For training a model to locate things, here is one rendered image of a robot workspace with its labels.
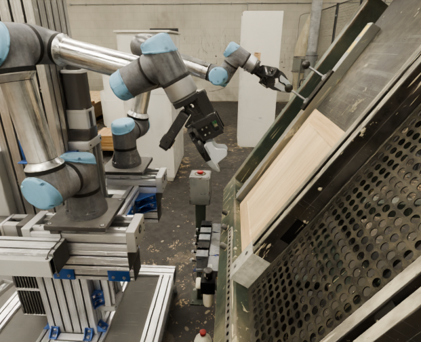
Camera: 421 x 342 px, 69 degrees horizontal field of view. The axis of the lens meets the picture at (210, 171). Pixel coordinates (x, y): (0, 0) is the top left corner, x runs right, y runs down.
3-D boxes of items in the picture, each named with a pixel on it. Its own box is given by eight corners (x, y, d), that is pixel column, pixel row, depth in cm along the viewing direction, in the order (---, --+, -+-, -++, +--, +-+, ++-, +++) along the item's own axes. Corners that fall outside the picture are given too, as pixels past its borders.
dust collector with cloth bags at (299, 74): (281, 115, 745) (290, 13, 660) (310, 115, 741) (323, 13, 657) (291, 130, 619) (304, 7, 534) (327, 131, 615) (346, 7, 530)
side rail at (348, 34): (249, 183, 184) (234, 174, 183) (385, 9, 145) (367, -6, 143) (249, 188, 179) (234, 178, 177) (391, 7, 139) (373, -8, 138)
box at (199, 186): (192, 196, 190) (191, 169, 184) (211, 197, 190) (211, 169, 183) (189, 205, 179) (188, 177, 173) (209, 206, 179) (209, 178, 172)
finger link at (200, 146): (211, 161, 77) (194, 131, 75) (205, 164, 78) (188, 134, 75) (211, 155, 82) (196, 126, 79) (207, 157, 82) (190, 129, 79)
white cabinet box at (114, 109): (123, 129, 626) (118, 93, 598) (151, 129, 623) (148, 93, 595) (108, 140, 552) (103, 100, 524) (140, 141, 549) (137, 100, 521)
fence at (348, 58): (242, 197, 160) (236, 194, 160) (375, 28, 126) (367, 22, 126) (243, 202, 156) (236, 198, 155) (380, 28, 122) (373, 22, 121)
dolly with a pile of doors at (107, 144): (106, 144, 534) (104, 127, 522) (135, 144, 532) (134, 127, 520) (92, 156, 478) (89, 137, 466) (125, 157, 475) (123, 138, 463)
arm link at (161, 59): (144, 45, 76) (172, 28, 73) (167, 85, 80) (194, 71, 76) (130, 49, 70) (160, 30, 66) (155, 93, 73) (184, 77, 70)
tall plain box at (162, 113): (146, 157, 474) (136, 32, 406) (185, 157, 471) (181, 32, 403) (129, 181, 391) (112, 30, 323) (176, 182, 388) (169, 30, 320)
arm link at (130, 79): (138, 98, 87) (169, 81, 82) (116, 105, 77) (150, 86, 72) (125, 72, 85) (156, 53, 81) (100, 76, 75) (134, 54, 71)
